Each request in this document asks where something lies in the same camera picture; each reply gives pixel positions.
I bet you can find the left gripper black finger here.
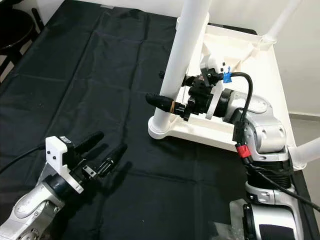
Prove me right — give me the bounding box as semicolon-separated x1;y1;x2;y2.
75;131;105;154
99;144;128;177

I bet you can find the blue cable plug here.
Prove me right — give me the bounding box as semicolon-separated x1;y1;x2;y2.
222;66;233;83

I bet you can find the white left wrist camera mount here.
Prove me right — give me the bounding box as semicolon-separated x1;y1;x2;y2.
45;136;85;195

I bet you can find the black tablecloth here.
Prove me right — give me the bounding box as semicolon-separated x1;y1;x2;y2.
0;0;320;240

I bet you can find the white plastic table top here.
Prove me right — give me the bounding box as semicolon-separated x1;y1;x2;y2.
147;17;293;153

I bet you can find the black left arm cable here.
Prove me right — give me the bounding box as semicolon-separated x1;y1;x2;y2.
0;142;48;173

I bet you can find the white plastic table leg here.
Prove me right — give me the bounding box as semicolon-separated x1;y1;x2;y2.
262;0;301;43
148;0;212;140
291;137;320;170

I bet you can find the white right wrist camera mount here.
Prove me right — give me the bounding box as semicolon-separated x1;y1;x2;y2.
200;52;228;118

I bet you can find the red cable clip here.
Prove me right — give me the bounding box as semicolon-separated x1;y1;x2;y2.
236;145;251;158

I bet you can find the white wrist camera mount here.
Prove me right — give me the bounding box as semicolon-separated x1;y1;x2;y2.
200;52;228;118
45;136;85;195

